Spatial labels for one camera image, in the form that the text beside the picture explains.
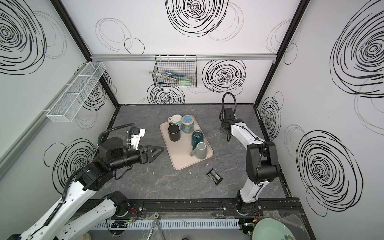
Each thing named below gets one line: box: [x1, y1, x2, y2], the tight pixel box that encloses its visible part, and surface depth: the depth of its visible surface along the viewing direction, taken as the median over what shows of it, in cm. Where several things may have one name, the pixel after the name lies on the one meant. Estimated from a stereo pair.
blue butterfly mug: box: [176, 115, 195, 134], surface depth 98 cm
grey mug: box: [189, 142, 207, 160], surface depth 89 cm
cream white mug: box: [167, 114, 183, 124], surface depth 104 cm
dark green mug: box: [191, 130, 204, 151], surface depth 91 cm
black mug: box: [167, 122, 181, 142], surface depth 98 cm
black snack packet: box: [206, 168, 224, 186], surface depth 84 cm
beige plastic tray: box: [159, 116, 214, 171], surface depth 98 cm
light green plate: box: [252, 217, 296, 240], surface depth 68 cm
